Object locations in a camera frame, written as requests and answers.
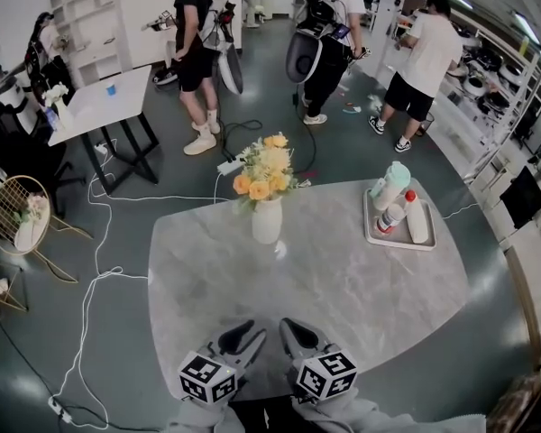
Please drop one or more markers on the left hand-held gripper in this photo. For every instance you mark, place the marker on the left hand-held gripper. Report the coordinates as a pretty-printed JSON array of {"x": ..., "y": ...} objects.
[{"x": 207, "y": 377}]

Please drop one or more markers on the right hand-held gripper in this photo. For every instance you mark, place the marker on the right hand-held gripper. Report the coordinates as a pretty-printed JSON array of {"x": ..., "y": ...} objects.
[{"x": 327, "y": 374}]

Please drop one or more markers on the white ribbed vase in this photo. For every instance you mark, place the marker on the white ribbed vase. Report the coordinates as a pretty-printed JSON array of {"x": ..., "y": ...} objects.
[{"x": 267, "y": 223}]

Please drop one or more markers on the yellow orange flowers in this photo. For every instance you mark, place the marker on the yellow orange flowers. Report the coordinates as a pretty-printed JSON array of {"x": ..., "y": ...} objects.
[{"x": 270, "y": 160}]

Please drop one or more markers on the person's left forearm grey sleeve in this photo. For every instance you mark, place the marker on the person's left forearm grey sleeve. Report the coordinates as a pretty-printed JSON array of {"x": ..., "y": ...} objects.
[{"x": 198, "y": 417}]

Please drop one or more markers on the white small vase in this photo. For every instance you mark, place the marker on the white small vase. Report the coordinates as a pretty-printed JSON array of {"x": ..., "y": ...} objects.
[{"x": 26, "y": 237}]

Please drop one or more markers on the pink flowers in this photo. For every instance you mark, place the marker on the pink flowers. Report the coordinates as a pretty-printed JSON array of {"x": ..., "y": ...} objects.
[{"x": 35, "y": 205}]

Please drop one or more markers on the white slim vase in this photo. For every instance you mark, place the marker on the white slim vase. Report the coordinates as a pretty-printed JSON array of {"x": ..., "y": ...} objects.
[{"x": 64, "y": 115}]

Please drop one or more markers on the white flowers bouquet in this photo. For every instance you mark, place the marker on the white flowers bouquet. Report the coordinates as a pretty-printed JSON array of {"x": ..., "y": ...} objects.
[{"x": 56, "y": 93}]

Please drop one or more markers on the person's black trousers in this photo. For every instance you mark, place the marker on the person's black trousers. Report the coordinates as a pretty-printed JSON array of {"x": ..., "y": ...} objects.
[{"x": 263, "y": 417}]

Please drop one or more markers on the white rectangular tray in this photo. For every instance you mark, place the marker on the white rectangular tray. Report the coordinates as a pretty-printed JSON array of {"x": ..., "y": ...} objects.
[{"x": 397, "y": 242}]

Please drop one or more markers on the small white bottle red label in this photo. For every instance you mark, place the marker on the small white bottle red label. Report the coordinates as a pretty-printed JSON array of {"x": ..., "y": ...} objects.
[{"x": 390, "y": 219}]

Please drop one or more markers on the white bottle red cap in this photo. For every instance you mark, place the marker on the white bottle red cap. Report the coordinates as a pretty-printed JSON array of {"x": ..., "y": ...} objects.
[{"x": 417, "y": 223}]

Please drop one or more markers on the white floor power strip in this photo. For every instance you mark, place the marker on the white floor power strip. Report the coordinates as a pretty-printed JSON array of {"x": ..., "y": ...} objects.
[{"x": 59, "y": 408}]

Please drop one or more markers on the brown patterned bag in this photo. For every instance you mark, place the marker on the brown patterned bag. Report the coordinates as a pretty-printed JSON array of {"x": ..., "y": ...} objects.
[{"x": 518, "y": 406}]

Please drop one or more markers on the black monitor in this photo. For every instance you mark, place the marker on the black monitor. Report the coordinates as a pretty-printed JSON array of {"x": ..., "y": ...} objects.
[{"x": 523, "y": 199}]

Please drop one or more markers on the white table black legs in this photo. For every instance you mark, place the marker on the white table black legs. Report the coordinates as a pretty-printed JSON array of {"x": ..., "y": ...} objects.
[{"x": 117, "y": 106}]

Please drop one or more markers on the blue cup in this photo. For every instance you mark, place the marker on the blue cup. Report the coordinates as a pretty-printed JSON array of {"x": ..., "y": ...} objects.
[{"x": 112, "y": 89}]

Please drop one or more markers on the black office chair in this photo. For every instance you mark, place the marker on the black office chair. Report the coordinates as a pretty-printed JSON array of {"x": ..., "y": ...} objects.
[{"x": 18, "y": 151}]

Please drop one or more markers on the white metal storage rack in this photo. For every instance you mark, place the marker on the white metal storage rack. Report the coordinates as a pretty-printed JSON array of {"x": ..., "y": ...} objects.
[{"x": 500, "y": 84}]

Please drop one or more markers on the white shelf unit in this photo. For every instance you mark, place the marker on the white shelf unit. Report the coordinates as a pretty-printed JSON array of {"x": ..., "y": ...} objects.
[{"x": 88, "y": 21}]

